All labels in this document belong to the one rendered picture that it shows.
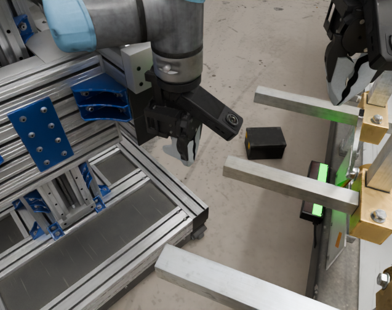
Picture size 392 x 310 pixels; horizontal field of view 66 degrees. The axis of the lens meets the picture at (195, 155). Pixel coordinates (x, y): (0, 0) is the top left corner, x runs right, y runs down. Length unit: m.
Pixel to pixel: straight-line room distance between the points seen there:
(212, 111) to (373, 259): 0.52
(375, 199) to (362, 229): 0.06
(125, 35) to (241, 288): 0.32
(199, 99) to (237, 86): 1.82
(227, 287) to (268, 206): 1.25
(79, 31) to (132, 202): 1.00
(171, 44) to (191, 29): 0.03
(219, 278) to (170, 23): 0.30
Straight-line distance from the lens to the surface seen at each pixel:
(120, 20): 0.39
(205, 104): 0.49
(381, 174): 0.57
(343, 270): 0.69
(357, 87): 0.52
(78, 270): 1.23
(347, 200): 0.57
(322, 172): 0.81
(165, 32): 0.41
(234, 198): 1.57
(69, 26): 0.40
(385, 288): 0.41
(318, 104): 0.75
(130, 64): 0.62
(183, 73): 0.44
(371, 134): 0.74
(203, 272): 0.34
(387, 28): 0.41
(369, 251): 0.83
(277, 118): 2.06
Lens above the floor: 1.28
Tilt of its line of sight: 47 degrees down
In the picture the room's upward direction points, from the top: straight up
